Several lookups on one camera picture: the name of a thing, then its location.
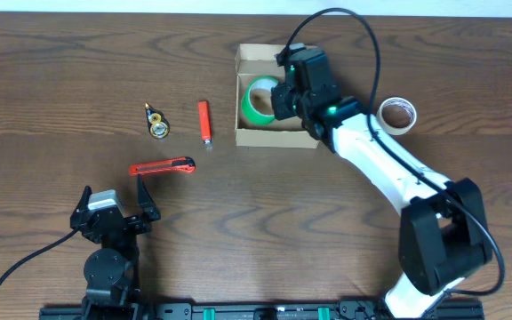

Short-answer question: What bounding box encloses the black yellow correction tape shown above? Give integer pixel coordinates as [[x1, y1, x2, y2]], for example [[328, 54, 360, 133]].
[[145, 102, 170, 140]]

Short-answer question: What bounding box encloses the black cable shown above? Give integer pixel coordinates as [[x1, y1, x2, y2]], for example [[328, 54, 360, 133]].
[[0, 228, 81, 320], [282, 7, 507, 298]]

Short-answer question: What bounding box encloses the red utility knife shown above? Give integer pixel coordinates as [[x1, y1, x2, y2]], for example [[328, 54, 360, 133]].
[[128, 156, 196, 176]]

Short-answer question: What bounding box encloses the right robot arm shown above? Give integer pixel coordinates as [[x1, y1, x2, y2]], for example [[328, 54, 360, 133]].
[[271, 44, 494, 318]]

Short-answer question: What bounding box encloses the cardboard box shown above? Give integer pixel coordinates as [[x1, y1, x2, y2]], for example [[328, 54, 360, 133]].
[[235, 44, 318, 148]]

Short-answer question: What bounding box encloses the green tape roll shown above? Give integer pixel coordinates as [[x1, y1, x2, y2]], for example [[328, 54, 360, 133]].
[[241, 76, 279, 126]]

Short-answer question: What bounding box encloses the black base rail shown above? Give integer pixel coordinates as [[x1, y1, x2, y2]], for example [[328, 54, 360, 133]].
[[38, 298, 486, 320]]

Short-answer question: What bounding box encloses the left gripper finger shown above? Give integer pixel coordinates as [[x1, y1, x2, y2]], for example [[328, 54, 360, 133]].
[[137, 175, 161, 221], [74, 186, 92, 215]]

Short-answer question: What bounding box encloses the white tape roll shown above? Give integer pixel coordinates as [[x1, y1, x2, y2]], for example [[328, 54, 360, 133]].
[[376, 97, 418, 136]]

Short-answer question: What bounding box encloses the right black cable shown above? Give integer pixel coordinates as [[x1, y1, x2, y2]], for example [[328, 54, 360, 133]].
[[282, 7, 507, 298]]

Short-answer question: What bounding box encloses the left black cable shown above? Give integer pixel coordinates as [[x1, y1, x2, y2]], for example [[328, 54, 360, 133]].
[[0, 228, 81, 320]]

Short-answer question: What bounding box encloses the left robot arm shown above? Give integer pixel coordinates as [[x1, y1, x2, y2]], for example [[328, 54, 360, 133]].
[[70, 175, 161, 320]]

